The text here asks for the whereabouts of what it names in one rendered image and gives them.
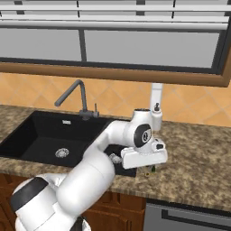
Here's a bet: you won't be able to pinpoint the wood framed window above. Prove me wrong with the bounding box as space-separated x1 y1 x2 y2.
0 0 231 88

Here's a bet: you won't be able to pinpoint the white soap dispenser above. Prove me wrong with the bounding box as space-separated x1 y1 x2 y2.
150 102 163 132

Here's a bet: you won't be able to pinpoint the black dishwasher handle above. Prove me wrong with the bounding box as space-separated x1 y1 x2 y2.
161 208 231 231

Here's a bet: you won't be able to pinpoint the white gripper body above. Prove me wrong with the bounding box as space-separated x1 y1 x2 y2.
120 145 169 171

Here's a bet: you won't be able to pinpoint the silver sink drain strainer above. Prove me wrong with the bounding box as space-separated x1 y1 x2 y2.
108 152 123 165
54 147 71 159

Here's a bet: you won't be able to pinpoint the grey dishwasher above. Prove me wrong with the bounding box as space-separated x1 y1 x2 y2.
143 199 231 231

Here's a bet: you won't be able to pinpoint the brown wooden cupboard door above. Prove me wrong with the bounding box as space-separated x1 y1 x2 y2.
0 172 34 231
79 189 147 231

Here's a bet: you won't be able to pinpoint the black kitchen sink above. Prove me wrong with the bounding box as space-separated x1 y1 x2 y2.
0 110 138 179

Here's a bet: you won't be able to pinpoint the grey sink tap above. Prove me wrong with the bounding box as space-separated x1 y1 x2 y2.
53 79 100 121

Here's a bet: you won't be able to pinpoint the white tall cylinder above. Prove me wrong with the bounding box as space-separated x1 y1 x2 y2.
150 83 163 112

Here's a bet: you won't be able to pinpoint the white window blinds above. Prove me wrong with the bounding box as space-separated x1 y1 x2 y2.
0 0 231 32

